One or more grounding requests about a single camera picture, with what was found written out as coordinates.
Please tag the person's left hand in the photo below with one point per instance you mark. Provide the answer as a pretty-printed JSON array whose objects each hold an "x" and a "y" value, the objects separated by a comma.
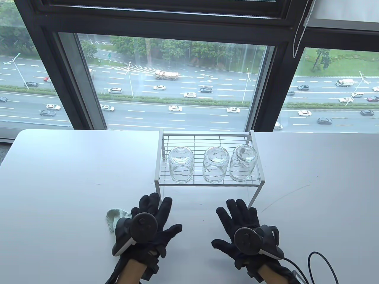
[{"x": 160, "y": 213}]

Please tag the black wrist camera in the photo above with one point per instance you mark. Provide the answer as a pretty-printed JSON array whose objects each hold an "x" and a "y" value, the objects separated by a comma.
[{"x": 151, "y": 270}]

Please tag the light green fish scale cloth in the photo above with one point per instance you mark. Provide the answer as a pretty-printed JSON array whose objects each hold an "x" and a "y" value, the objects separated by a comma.
[{"x": 114, "y": 219}]

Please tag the black grey hand controller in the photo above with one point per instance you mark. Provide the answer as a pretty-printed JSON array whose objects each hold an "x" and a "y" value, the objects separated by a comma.
[
  {"x": 247, "y": 238},
  {"x": 143, "y": 227}
]

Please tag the person's left forearm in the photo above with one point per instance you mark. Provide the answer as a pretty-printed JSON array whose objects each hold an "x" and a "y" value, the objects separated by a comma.
[{"x": 131, "y": 273}]

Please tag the person's right hand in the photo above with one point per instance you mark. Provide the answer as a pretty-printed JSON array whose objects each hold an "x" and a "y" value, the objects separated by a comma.
[{"x": 239, "y": 216}]

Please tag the person's right forearm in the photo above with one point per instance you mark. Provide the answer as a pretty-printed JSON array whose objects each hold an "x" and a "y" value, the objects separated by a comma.
[{"x": 271, "y": 276}]

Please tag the clear glass jar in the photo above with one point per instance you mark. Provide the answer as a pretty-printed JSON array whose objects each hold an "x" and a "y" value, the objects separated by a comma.
[
  {"x": 181, "y": 165},
  {"x": 243, "y": 162},
  {"x": 215, "y": 165}
]

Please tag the black window frame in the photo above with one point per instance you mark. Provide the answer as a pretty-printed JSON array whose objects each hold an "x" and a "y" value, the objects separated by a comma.
[{"x": 165, "y": 26}]

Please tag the white roller blind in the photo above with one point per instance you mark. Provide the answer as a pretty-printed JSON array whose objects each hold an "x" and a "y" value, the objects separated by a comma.
[{"x": 340, "y": 10}]

